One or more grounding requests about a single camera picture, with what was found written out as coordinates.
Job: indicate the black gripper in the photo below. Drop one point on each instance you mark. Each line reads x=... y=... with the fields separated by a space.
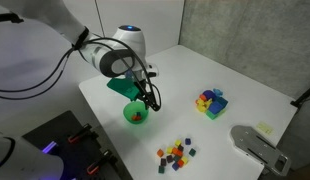
x=141 y=88

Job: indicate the small red wooden block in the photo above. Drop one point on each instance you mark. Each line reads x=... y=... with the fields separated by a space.
x=180 y=163
x=180 y=153
x=139 y=118

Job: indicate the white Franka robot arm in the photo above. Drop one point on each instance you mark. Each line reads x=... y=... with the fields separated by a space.
x=118 y=56

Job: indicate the small dark blue block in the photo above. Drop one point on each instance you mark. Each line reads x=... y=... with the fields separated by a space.
x=138 y=114

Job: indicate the small orange wooden block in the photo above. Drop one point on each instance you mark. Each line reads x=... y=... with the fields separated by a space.
x=175 y=151
x=134 y=117
x=160 y=153

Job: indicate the green plastic bowl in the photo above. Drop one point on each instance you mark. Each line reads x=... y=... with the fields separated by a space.
x=128 y=115

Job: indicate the small yellow wooden block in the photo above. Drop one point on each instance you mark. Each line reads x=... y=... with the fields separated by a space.
x=184 y=160
x=177 y=143
x=169 y=150

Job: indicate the large yellow foam block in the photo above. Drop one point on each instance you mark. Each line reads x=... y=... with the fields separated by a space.
x=202 y=105

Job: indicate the small blue wooden block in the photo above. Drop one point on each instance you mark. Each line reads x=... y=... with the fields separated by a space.
x=175 y=166
x=187 y=141

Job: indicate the small dark purple block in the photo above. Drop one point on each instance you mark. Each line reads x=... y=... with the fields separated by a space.
x=169 y=158
x=180 y=148
x=163 y=162

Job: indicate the large purple foam block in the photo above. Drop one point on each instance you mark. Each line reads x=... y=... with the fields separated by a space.
x=208 y=94

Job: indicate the small dark green block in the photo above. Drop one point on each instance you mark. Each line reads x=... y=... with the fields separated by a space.
x=176 y=158
x=161 y=169
x=192 y=152

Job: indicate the large green foam block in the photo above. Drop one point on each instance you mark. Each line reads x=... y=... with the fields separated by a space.
x=213 y=115

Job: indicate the large light blue foam block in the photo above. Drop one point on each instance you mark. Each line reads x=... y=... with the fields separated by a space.
x=217 y=91

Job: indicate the large blue foam cube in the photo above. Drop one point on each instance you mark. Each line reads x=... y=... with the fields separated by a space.
x=216 y=106

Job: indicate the purple indicator light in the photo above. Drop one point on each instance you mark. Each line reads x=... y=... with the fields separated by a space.
x=49 y=147

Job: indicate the grey metal mounting plate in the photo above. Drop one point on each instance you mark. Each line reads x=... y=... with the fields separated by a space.
x=258 y=146

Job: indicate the yellow sticky note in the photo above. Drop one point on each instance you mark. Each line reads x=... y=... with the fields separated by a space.
x=265 y=128

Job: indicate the black stand pole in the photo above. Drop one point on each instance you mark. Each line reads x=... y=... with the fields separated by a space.
x=303 y=96

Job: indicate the green printed camera mount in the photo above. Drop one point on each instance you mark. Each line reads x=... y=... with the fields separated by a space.
x=121 y=87

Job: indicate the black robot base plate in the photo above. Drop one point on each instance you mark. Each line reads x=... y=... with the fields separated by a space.
x=61 y=133

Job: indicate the black bracket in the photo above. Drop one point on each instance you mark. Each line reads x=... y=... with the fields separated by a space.
x=8 y=17

